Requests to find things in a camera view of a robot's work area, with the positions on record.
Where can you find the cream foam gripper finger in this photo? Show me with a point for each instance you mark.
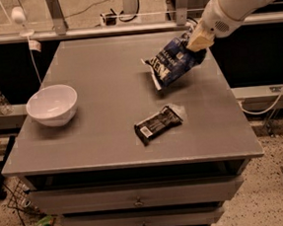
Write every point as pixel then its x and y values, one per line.
pixel 201 38

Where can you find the blue chip bag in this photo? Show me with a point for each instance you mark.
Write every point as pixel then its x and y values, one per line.
pixel 173 61

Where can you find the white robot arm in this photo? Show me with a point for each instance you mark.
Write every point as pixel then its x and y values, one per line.
pixel 220 18

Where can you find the black snack bar wrapper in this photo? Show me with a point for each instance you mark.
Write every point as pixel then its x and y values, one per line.
pixel 157 124

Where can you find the white bowl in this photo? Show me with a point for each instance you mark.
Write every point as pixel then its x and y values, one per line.
pixel 53 106

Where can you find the grey drawer cabinet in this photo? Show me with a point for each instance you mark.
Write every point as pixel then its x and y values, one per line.
pixel 95 171

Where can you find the small white webcam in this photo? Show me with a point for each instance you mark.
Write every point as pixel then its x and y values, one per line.
pixel 19 17

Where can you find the metal railing frame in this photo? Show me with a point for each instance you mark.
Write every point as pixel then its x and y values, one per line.
pixel 55 19

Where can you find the wire basket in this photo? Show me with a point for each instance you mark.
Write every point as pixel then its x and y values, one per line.
pixel 19 199

